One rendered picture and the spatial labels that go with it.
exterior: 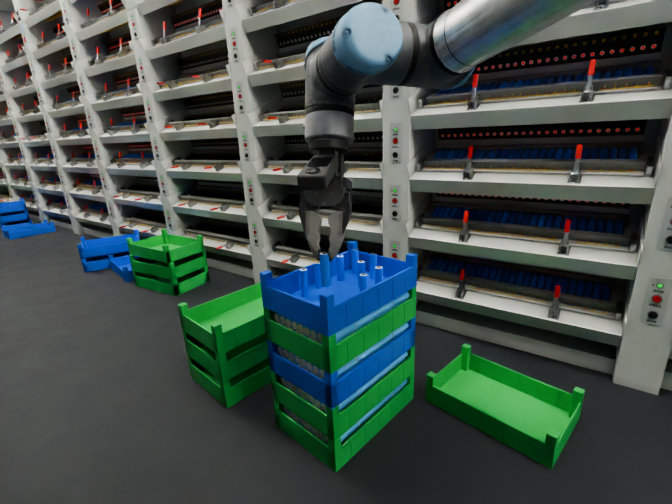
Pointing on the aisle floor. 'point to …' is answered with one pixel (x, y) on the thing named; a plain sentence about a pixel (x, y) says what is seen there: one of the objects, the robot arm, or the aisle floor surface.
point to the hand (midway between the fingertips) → (324, 253)
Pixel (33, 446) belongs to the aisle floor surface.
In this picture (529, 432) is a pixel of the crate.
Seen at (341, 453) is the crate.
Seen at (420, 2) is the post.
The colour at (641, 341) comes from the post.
